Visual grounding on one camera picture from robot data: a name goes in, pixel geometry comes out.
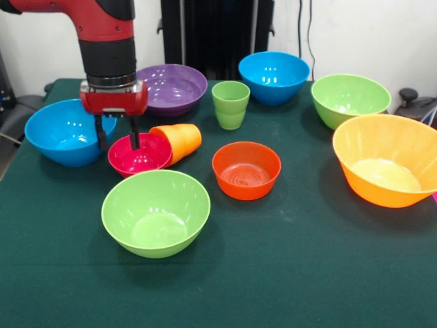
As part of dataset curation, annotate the orange plastic cup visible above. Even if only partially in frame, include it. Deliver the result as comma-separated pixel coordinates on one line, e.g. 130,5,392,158
148,123,203,168

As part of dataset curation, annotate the red-orange plastic bowl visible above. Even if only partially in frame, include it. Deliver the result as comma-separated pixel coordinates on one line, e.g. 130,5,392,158
212,141,282,201

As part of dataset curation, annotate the green plastic cup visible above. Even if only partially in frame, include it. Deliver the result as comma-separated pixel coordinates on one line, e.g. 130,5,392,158
211,81,251,131

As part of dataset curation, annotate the dark green table cloth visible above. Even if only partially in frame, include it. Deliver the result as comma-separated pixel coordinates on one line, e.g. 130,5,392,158
0,78,437,328

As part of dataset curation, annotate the dark grey chair base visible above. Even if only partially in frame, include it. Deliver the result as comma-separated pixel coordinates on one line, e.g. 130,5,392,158
394,87,437,129
0,94,45,144

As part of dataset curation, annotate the pink plastic bowl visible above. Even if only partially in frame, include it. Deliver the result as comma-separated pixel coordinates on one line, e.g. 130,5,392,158
107,133,173,178

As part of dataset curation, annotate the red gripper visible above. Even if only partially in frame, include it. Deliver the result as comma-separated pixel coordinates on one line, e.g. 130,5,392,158
79,79,150,152

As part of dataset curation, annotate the green plastic bowl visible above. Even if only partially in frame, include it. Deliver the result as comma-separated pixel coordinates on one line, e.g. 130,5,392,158
311,73,392,131
101,169,212,259

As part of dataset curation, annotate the blue plastic bowl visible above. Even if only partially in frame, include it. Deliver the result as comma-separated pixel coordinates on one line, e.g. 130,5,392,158
24,98,117,168
238,51,311,107

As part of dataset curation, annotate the black wall cable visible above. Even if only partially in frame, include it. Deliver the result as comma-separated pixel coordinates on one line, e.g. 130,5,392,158
307,0,317,82
297,0,305,59

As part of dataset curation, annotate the purple plastic bowl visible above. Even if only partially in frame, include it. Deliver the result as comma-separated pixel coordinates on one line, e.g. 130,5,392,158
136,64,208,119

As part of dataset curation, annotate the large orange plastic bowl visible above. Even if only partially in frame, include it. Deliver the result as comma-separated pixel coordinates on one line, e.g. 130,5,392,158
333,113,437,208

